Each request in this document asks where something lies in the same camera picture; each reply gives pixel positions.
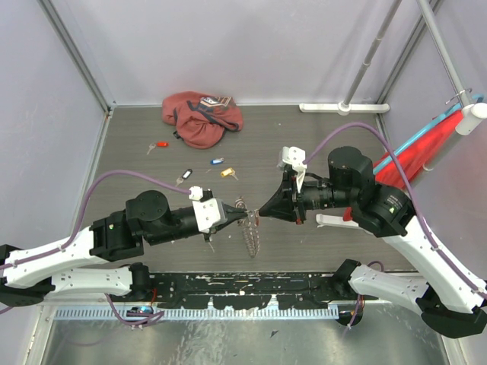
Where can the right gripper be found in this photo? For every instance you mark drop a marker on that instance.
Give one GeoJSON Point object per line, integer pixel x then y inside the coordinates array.
{"type": "Point", "coordinates": [287, 203]}

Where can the key with red white tag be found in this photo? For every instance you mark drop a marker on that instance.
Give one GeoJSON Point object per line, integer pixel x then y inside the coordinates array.
{"type": "Point", "coordinates": [256, 217]}

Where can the red crumpled shirt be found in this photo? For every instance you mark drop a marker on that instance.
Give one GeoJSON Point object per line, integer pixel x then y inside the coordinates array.
{"type": "Point", "coordinates": [201, 120]}

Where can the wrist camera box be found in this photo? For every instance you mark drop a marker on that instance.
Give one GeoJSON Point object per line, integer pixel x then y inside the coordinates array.
{"type": "Point", "coordinates": [294, 157]}
{"type": "Point", "coordinates": [209, 214]}

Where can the grey rack pole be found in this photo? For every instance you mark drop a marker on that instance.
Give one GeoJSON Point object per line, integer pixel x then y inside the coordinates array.
{"type": "Point", "coordinates": [372, 51]}

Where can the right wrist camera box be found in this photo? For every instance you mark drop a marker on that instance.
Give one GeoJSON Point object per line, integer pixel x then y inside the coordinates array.
{"type": "Point", "coordinates": [294, 157]}

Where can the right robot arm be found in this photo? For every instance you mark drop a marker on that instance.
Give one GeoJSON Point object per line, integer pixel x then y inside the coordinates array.
{"type": "Point", "coordinates": [449, 298]}

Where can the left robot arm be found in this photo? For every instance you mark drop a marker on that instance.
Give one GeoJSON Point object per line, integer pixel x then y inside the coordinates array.
{"type": "Point", "coordinates": [72, 265]}

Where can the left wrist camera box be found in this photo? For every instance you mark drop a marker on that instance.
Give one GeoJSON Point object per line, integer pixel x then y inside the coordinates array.
{"type": "Point", "coordinates": [209, 214]}

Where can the key with blue tag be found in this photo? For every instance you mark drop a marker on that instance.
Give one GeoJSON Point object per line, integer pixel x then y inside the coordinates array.
{"type": "Point", "coordinates": [217, 161]}

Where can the key with yellow tag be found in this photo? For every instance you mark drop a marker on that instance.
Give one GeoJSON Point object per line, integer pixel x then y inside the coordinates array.
{"type": "Point", "coordinates": [229, 172]}

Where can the red cloth on hanger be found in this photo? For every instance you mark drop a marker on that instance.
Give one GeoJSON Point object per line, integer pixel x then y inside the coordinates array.
{"type": "Point", "coordinates": [415, 156]}

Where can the key with black tag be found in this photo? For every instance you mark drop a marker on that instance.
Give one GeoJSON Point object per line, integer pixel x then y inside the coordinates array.
{"type": "Point", "coordinates": [183, 177]}

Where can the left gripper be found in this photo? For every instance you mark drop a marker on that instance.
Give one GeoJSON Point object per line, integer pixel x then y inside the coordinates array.
{"type": "Point", "coordinates": [231, 214]}

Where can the white slotted cable duct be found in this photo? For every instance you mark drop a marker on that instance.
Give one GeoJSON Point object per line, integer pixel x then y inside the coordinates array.
{"type": "Point", "coordinates": [271, 312]}

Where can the white rack base bar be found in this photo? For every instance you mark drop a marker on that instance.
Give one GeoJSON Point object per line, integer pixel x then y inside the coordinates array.
{"type": "Point", "coordinates": [342, 108]}

